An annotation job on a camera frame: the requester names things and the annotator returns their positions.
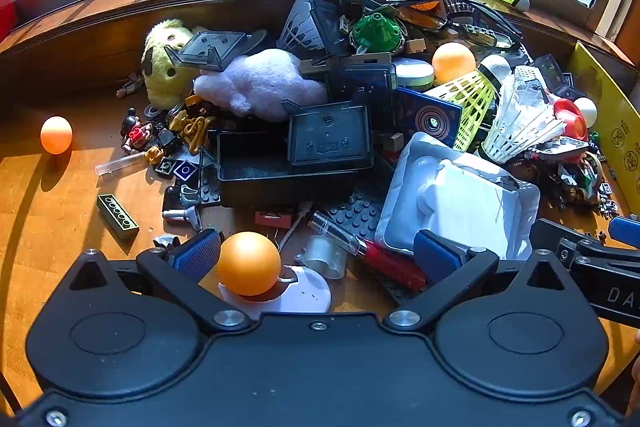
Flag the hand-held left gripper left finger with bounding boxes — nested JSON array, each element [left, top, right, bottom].
[[68, 228, 252, 334]]

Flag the dark clear plastic case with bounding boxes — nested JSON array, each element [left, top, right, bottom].
[[281, 99, 375, 168], [530, 54, 575, 100], [164, 31, 253, 72]]

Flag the white plastic disc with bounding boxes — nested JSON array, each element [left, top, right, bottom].
[[218, 264, 333, 320]]

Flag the red binder clip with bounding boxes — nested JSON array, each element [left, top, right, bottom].
[[254, 208, 293, 230]]

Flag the yellow cardboard box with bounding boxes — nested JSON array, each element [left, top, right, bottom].
[[567, 41, 640, 228]]

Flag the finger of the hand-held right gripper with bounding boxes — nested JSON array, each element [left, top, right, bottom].
[[529, 217, 609, 259], [608, 215, 640, 253]]

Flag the white plastic blister pack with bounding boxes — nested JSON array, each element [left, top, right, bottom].
[[374, 132, 542, 263]]

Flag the gold toy piece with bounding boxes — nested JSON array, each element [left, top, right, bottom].
[[167, 109, 216, 155]]

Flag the red pen clear cap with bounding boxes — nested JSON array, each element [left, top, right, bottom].
[[308, 210, 431, 292]]

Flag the black glasses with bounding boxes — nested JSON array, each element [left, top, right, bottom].
[[387, 0, 523, 52]]

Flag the blue ring-patterned card box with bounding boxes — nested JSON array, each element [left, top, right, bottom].
[[395, 86, 463, 150]]

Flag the yellow plush bear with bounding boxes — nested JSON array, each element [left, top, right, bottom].
[[140, 18, 211, 108]]

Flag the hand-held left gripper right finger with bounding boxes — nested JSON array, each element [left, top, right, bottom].
[[383, 228, 569, 334]]

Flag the dark blue plastic case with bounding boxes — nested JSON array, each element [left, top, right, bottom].
[[325, 57, 398, 118]]

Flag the red plastic funnel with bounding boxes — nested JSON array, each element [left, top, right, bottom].
[[552, 99, 590, 142]]

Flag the clear plastic cap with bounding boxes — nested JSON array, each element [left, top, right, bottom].
[[300, 234, 348, 279]]

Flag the white perforated plastic piece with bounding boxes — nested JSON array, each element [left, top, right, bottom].
[[514, 66, 543, 92]]

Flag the round white tin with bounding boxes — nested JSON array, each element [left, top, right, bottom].
[[392, 57, 436, 92]]

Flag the dark grey toy baseplate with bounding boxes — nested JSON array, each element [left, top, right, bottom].
[[320, 187, 396, 243]]

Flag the black plastic tray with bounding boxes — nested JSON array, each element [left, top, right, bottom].
[[216, 132, 376, 208]]

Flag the wooden desktop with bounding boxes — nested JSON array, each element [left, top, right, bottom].
[[0, 32, 640, 413]]

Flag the clear plastic tube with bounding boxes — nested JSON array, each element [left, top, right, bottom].
[[95, 154, 146, 176]]

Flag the white ping pong ball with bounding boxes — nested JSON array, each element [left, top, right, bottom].
[[574, 98, 599, 128]]

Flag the dark toy minifigure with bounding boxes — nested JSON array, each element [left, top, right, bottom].
[[120, 107, 156, 158]]

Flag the white feather shuttlecock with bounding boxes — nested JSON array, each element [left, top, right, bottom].
[[481, 74, 568, 165]]

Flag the green dome toy piece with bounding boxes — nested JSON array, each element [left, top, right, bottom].
[[348, 11, 406, 55]]

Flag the olive green toy brick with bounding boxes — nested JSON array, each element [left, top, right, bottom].
[[96, 193, 140, 239]]

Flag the silver toy piece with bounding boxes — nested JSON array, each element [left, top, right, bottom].
[[161, 206, 203, 230]]

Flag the white fluffy plush toy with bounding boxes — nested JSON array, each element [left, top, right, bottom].
[[192, 48, 328, 118]]

